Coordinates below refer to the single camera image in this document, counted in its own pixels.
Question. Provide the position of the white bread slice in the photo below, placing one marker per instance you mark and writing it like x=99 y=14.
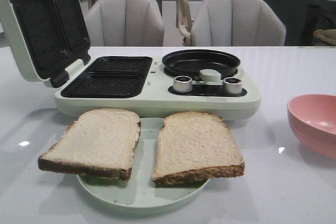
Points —
x=99 y=143
x=194 y=146

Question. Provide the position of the breakfast maker hinged lid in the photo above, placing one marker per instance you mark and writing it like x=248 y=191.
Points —
x=45 y=37

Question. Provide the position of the pink plastic bowl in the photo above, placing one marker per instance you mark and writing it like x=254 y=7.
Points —
x=312 y=120

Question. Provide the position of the mint green breakfast maker base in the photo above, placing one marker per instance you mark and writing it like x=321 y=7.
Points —
x=140 y=84

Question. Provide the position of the left silver control knob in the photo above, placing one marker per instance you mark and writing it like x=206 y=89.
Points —
x=182 y=84

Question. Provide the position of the silver control knob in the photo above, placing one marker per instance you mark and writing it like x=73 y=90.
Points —
x=182 y=84
x=232 y=86

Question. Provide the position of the round black frying pan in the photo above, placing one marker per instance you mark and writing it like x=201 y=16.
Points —
x=190 y=62

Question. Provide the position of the right silver control knob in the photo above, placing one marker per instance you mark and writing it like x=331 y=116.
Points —
x=232 y=86

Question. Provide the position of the beige plastic chair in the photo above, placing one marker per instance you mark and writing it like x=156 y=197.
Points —
x=184 y=21

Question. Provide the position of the left grey upholstered chair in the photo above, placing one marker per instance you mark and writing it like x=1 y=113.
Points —
x=134 y=23

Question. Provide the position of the grey upholstered chair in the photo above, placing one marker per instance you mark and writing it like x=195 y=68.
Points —
x=237 y=23
x=134 y=23

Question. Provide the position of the mint green round plate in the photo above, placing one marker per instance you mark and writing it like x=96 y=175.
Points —
x=140 y=195

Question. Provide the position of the right grey upholstered chair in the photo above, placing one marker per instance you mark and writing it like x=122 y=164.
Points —
x=237 y=23

